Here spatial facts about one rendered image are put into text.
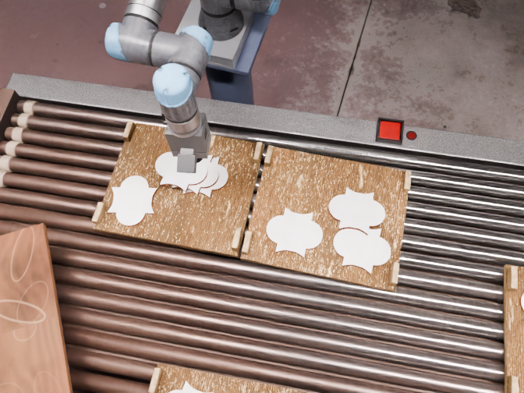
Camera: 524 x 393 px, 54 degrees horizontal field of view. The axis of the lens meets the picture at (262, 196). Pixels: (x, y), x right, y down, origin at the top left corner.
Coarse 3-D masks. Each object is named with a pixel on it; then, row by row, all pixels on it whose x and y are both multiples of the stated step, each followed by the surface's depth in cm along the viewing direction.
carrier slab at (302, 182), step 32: (288, 160) 148; (320, 160) 148; (288, 192) 144; (320, 192) 144; (384, 192) 143; (256, 224) 141; (320, 224) 140; (384, 224) 139; (256, 256) 137; (288, 256) 137; (320, 256) 136; (384, 288) 132
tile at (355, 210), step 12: (348, 192) 142; (336, 204) 140; (348, 204) 140; (360, 204) 140; (372, 204) 140; (336, 216) 139; (348, 216) 139; (360, 216) 138; (372, 216) 138; (384, 216) 138; (360, 228) 137
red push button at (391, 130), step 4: (384, 124) 153; (388, 124) 153; (392, 124) 153; (396, 124) 153; (400, 124) 153; (380, 128) 152; (384, 128) 152; (388, 128) 152; (392, 128) 152; (396, 128) 152; (400, 128) 152; (380, 132) 152; (384, 132) 152; (388, 132) 152; (392, 132) 152; (396, 132) 152; (380, 136) 151; (384, 136) 151; (388, 136) 151; (392, 136) 151; (396, 136) 151
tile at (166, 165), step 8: (168, 152) 147; (160, 160) 146; (168, 160) 146; (176, 160) 146; (160, 168) 145; (168, 168) 145; (176, 168) 145; (200, 168) 145; (168, 176) 144; (176, 176) 144; (184, 176) 144; (192, 176) 144; (200, 176) 144; (160, 184) 143; (168, 184) 144; (176, 184) 143; (184, 184) 143; (192, 184) 143
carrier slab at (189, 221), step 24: (144, 144) 152; (216, 144) 151; (240, 144) 151; (120, 168) 149; (144, 168) 149; (240, 168) 148; (168, 192) 146; (216, 192) 145; (240, 192) 145; (168, 216) 143; (192, 216) 142; (216, 216) 142; (240, 216) 142; (168, 240) 140; (192, 240) 139; (216, 240) 139; (240, 240) 139
